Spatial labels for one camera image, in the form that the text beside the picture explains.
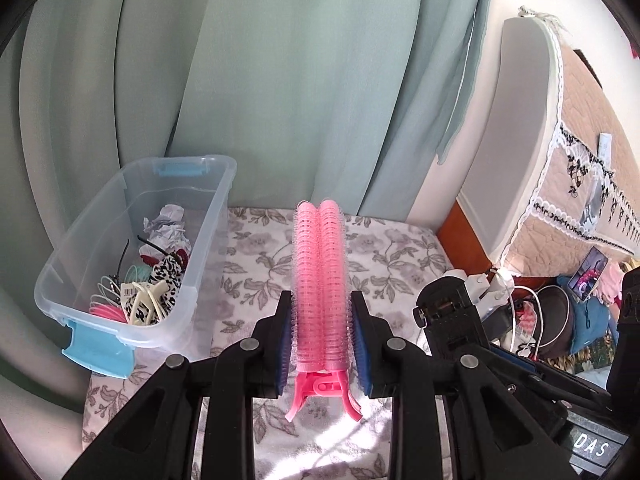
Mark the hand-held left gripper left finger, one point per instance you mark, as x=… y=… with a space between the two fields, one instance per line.
x=286 y=345

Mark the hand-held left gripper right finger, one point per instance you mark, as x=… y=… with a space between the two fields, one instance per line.
x=362 y=350

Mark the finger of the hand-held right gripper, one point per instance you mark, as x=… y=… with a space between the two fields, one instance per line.
x=450 y=310

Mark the pink hair roller clip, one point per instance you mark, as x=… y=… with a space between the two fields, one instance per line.
x=320 y=285

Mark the clear plastic container blue latches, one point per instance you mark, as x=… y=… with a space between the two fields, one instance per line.
x=200 y=260

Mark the leopard print scrunchie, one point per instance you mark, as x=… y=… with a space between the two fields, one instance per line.
x=167 y=275

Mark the cream claw hair clip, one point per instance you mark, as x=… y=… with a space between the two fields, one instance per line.
x=142 y=300

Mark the white power strip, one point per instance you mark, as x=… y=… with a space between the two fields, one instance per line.
x=455 y=277

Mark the white charger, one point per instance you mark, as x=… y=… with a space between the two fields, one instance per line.
x=492 y=287

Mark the black power adapter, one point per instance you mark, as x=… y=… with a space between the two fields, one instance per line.
x=497 y=325

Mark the grey floral blanket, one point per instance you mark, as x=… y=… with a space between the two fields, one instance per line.
x=390 y=260

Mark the blue cloth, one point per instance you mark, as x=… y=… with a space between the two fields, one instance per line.
x=592 y=325

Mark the white padded headboard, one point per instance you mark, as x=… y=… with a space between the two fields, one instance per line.
x=515 y=160

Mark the crumpled white paper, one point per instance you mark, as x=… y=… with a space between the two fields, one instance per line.
x=162 y=234
x=172 y=212

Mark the pale green curtain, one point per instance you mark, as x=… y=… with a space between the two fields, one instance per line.
x=300 y=85

